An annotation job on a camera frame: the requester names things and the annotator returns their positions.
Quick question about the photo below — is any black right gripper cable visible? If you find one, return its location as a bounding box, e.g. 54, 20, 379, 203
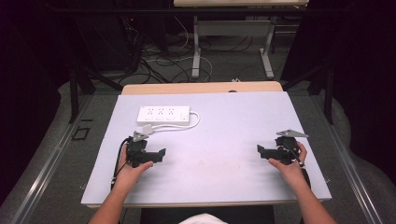
283, 143, 312, 189

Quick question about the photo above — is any person's right hand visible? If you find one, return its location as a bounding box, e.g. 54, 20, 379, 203
268, 141, 308, 185

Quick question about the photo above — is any metal floor rail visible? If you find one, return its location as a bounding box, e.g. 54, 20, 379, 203
8, 94, 95, 224
309, 94, 385, 224

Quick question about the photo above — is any white table mat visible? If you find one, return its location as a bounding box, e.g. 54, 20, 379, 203
80, 91, 332, 208

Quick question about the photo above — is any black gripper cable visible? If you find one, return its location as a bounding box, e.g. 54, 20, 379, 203
283, 143, 312, 189
110, 136, 132, 191

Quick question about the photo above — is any black metal stand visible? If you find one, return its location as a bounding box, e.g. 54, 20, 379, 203
68, 60, 124, 124
280, 60, 336, 126

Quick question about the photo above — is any black horizontal bar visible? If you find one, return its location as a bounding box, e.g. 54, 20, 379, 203
50, 7, 347, 15

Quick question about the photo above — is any person's white clothing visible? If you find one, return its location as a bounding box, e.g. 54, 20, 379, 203
177, 213, 229, 224

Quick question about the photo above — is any white metal desk frame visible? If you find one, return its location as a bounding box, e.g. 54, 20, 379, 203
191, 15, 277, 80

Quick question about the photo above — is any dark computer tower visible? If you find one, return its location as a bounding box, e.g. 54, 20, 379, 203
76, 12, 143, 73

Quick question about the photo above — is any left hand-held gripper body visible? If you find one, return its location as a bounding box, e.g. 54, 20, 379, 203
125, 130, 154, 169

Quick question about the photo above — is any person's left hand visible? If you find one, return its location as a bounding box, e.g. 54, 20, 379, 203
113, 144, 154, 189

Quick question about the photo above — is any white power strip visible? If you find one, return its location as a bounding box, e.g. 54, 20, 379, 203
136, 105, 191, 126

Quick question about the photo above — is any black floor socket cover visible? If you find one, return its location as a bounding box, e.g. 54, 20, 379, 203
71, 126, 92, 142

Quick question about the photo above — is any white power strip cable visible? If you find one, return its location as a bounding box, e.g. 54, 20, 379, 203
150, 110, 201, 132

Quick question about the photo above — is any bundle of floor cables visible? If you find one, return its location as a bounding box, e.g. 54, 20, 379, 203
122, 15, 254, 85

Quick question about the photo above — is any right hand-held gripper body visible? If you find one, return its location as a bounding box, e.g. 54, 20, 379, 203
273, 129, 310, 166

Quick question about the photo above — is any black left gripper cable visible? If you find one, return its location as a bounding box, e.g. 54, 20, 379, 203
110, 136, 132, 191

